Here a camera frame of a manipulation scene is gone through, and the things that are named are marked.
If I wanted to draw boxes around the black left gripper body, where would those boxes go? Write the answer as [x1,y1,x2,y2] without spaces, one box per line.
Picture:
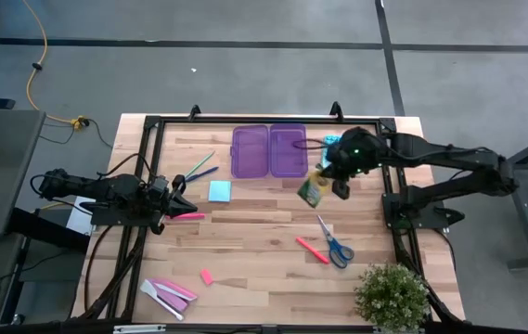
[144,174,174,225]

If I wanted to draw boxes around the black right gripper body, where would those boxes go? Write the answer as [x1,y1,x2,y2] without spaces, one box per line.
[324,126,388,181]

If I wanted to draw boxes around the pink highlighter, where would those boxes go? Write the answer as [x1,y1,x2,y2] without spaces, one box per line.
[166,212,207,221]

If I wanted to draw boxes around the green yellow crayon box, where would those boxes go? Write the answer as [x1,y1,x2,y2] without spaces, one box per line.
[296,169,332,209]

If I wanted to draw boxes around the light blue tray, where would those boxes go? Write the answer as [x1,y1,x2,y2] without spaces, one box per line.
[320,134,342,171]

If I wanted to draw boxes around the blue pen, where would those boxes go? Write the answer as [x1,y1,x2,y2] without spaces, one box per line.
[184,165,220,183]

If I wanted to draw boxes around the blue sticky note pad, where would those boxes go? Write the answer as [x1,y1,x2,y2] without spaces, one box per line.
[207,179,233,204]

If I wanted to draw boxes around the blue handled scissors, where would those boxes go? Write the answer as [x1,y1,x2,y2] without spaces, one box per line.
[316,213,355,270]

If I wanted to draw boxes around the red marker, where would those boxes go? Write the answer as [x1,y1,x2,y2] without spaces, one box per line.
[295,236,331,266]

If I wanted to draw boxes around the purple plastic pencil case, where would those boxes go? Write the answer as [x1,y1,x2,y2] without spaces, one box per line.
[230,122,310,180]

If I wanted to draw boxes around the white paper sheet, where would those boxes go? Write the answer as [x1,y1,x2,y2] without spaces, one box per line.
[65,195,98,237]

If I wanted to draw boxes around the small green potted plant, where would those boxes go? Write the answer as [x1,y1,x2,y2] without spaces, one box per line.
[353,262,432,334]

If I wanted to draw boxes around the grey desk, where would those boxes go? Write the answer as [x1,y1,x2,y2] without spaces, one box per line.
[0,109,47,240]

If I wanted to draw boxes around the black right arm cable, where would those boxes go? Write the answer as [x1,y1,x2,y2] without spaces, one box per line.
[291,137,331,151]

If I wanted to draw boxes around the yellow extension cable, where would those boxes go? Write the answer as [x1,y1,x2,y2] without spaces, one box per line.
[20,0,90,131]

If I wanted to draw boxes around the silver metal bracket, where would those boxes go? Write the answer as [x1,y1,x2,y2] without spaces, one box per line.
[112,324,168,334]

